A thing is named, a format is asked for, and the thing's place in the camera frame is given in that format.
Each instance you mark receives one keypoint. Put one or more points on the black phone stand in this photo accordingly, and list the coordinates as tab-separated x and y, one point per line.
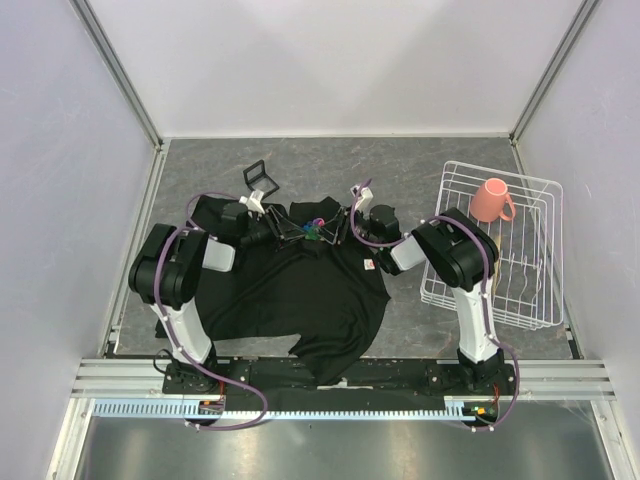
256	178

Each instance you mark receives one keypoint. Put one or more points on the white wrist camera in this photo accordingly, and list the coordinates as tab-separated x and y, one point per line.
362	197
254	202

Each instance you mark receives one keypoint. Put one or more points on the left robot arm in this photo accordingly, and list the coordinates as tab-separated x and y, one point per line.
167	270

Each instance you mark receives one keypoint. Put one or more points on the white wire basket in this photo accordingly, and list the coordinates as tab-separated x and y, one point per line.
528	288

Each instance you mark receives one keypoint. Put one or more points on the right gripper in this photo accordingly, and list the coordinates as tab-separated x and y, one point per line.
336	228

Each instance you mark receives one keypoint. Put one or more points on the black polo shirt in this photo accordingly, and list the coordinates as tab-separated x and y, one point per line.
330	298

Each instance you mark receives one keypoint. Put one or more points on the slotted cable duct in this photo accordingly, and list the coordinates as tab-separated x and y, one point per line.
197	410

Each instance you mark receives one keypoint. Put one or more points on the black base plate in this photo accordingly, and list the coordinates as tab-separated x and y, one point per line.
366	383

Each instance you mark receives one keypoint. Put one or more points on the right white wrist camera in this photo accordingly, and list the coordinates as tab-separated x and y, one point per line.
362	197

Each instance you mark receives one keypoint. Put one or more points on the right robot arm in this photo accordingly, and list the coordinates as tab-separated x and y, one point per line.
463	258

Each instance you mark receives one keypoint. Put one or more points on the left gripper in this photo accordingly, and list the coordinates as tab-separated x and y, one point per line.
283	230

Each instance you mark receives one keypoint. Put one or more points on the pink mug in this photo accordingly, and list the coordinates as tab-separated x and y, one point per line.
492	202

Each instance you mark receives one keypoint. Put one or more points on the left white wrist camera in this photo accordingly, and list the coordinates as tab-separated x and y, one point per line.
254	202

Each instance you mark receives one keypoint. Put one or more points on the beige object in basket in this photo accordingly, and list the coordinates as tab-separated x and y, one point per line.
497	238

